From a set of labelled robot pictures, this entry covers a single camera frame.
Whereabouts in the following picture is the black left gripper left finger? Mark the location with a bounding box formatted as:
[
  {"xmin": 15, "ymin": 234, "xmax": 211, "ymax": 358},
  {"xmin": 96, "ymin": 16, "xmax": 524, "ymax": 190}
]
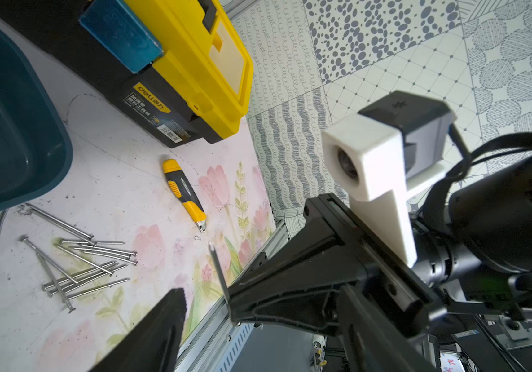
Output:
[{"xmin": 92, "ymin": 288, "xmax": 186, "ymax": 372}]

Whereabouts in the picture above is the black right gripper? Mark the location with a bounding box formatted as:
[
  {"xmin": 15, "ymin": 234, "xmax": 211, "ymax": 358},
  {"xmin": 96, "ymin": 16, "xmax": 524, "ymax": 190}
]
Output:
[{"xmin": 226, "ymin": 192, "xmax": 532, "ymax": 336}]

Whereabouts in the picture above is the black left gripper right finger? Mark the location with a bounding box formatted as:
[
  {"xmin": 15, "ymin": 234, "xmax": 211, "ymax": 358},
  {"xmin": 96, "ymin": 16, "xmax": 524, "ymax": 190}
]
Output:
[{"xmin": 337, "ymin": 284, "xmax": 438, "ymax": 371}]

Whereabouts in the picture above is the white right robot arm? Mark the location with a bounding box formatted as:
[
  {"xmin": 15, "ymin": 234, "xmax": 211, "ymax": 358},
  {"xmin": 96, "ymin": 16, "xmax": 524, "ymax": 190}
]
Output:
[{"xmin": 228, "ymin": 133, "xmax": 532, "ymax": 338}]

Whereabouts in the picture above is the teal plastic storage box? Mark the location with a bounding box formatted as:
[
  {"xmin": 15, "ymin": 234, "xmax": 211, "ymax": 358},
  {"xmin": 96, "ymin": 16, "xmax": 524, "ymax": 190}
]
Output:
[{"xmin": 0, "ymin": 30, "xmax": 73, "ymax": 212}]

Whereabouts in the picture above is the steel nail lower pile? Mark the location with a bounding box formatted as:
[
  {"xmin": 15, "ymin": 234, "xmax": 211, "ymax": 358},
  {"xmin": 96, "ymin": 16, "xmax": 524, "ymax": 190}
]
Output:
[{"xmin": 67, "ymin": 278, "xmax": 130, "ymax": 300}]

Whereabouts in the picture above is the steel nail pile centre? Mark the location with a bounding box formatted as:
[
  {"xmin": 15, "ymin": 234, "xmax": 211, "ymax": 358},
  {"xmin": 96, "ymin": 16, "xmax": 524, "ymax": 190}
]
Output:
[{"xmin": 11, "ymin": 235, "xmax": 140, "ymax": 314}]

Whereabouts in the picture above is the yellow black utility knife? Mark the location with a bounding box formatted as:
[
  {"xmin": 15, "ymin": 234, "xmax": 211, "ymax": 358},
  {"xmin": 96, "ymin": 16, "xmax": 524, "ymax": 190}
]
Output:
[{"xmin": 162, "ymin": 159, "xmax": 207, "ymax": 233}]

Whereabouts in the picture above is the yellow black toolbox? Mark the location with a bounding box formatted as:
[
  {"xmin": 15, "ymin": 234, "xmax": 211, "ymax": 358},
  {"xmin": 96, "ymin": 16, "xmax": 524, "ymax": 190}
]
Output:
[{"xmin": 0, "ymin": 0, "xmax": 253, "ymax": 148}]

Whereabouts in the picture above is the aluminium mounting rail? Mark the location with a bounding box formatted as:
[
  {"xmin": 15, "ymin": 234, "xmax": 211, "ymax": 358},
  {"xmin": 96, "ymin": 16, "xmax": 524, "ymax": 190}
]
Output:
[{"xmin": 175, "ymin": 299, "xmax": 254, "ymax": 371}]

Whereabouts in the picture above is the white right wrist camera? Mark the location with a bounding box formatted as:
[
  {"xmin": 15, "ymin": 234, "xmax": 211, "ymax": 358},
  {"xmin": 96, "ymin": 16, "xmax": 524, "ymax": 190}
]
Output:
[{"xmin": 322, "ymin": 91, "xmax": 456, "ymax": 268}]

